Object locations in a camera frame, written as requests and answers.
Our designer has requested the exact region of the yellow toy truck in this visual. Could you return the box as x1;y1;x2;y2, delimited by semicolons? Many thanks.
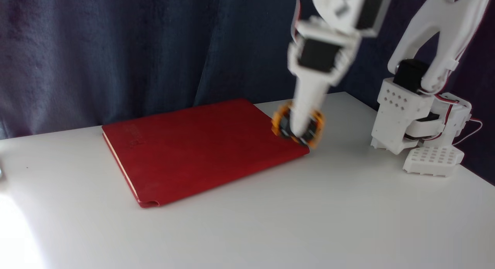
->
271;102;325;149

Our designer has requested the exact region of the red notebook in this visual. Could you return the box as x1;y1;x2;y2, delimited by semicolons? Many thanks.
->
102;98;310;208

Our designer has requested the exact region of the dark blue curtain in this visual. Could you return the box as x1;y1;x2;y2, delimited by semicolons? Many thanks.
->
0;0;495;184

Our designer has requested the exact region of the red white black cable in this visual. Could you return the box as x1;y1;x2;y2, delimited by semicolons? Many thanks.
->
452;117;484;146

